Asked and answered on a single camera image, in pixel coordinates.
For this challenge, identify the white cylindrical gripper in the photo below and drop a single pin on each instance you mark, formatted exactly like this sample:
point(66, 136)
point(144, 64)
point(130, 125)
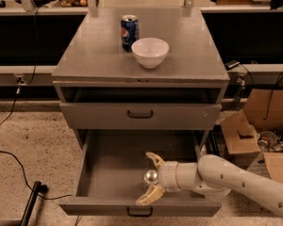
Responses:
point(167, 174)

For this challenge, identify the silver 7up soda can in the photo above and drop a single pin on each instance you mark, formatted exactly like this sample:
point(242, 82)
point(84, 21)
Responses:
point(150, 177)

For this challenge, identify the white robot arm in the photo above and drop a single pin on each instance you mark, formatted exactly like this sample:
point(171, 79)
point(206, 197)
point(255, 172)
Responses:
point(212, 175)

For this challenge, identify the open grey middle drawer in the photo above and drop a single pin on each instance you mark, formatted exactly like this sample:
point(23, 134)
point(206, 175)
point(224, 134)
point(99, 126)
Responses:
point(110, 177)

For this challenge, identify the grey drawer cabinet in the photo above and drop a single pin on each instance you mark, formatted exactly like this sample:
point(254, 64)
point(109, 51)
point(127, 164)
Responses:
point(96, 69)

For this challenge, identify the closed grey top drawer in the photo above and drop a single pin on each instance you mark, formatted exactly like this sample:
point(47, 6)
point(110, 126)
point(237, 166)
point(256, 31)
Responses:
point(166, 116)

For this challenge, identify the blue Pepsi can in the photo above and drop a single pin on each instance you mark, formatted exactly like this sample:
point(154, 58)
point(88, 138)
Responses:
point(130, 31)

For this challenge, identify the crushed cans in box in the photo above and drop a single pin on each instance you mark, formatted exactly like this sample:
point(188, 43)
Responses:
point(270, 142)

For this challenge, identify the white ceramic bowl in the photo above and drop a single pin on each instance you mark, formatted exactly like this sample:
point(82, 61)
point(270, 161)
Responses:
point(150, 52)

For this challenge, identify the brown cardboard box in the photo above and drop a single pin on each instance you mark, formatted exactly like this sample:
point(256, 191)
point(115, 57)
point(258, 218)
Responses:
point(257, 129)

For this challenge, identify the black metal stand leg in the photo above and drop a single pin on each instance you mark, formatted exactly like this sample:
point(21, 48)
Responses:
point(38, 189)

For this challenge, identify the small black box on ledge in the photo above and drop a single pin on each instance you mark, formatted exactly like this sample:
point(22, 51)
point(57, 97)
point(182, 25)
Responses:
point(231, 64)

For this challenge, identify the black middle drawer handle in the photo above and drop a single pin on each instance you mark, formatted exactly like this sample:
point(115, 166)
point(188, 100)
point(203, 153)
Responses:
point(139, 212)

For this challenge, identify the black drawer handle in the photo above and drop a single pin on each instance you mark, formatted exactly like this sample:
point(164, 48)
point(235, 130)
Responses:
point(138, 115)
point(139, 212)

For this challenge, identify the black top drawer handle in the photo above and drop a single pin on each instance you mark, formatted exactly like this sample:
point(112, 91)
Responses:
point(138, 115)

